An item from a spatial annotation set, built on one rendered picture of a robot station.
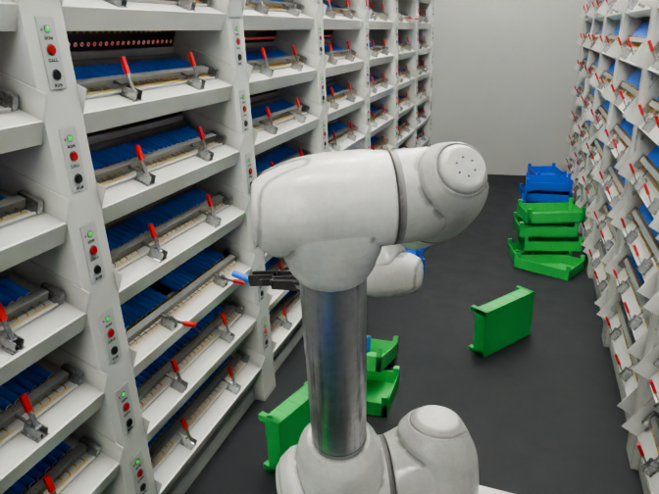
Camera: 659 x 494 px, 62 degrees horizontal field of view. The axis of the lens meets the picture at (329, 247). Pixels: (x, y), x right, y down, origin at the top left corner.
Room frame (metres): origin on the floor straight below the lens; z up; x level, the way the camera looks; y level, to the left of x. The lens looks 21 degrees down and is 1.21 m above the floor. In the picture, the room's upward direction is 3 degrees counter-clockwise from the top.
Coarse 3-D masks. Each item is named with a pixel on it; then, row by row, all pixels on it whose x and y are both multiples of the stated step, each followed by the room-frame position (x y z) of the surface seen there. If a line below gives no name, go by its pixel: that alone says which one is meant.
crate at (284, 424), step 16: (288, 400) 1.38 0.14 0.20; (304, 400) 1.38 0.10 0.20; (272, 416) 1.31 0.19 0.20; (288, 416) 1.31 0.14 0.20; (304, 416) 1.37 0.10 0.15; (272, 432) 1.29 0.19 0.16; (288, 432) 1.31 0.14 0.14; (272, 448) 1.30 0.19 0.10; (288, 448) 1.30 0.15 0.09; (272, 464) 1.30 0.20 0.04
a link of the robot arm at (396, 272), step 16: (384, 256) 1.17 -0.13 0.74; (400, 256) 1.17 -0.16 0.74; (416, 256) 1.18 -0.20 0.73; (384, 272) 1.15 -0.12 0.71; (400, 272) 1.14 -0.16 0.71; (416, 272) 1.14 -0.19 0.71; (368, 288) 1.16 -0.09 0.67; (384, 288) 1.14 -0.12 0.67; (400, 288) 1.14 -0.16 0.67; (416, 288) 1.14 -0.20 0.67
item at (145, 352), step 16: (224, 240) 1.68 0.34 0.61; (240, 256) 1.67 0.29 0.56; (224, 272) 1.58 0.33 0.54; (208, 288) 1.47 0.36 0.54; (224, 288) 1.50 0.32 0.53; (192, 304) 1.38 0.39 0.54; (208, 304) 1.40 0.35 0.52; (192, 320) 1.33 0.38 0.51; (144, 336) 1.20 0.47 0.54; (160, 336) 1.21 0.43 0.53; (176, 336) 1.26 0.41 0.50; (144, 352) 1.15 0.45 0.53; (160, 352) 1.20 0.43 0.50; (144, 368) 1.14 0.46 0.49
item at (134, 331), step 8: (232, 256) 1.65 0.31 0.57; (224, 264) 1.58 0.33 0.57; (208, 272) 1.51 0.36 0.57; (216, 272) 1.54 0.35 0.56; (200, 280) 1.46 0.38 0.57; (208, 280) 1.49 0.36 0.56; (184, 288) 1.40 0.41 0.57; (192, 288) 1.41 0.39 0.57; (176, 296) 1.36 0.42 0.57; (184, 296) 1.38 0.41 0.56; (168, 304) 1.31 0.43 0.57; (176, 304) 1.34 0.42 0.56; (160, 312) 1.27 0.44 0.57; (168, 312) 1.30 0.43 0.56; (176, 312) 1.31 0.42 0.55; (144, 320) 1.23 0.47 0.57; (152, 320) 1.24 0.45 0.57; (136, 328) 1.19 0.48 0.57; (144, 328) 1.21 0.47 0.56; (128, 336) 1.15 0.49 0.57; (128, 344) 1.14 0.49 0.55
